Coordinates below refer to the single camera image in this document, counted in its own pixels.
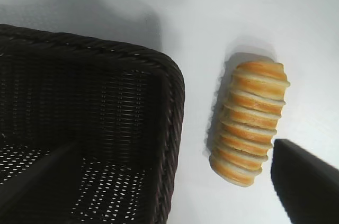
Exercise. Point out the dark brown wicker basket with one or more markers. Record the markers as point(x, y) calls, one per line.
point(106, 89)

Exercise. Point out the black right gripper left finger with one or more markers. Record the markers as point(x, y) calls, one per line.
point(34, 200)

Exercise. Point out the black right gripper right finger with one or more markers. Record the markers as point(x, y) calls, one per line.
point(312, 189)

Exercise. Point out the long striped bread loaf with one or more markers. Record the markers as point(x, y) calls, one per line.
point(251, 128)

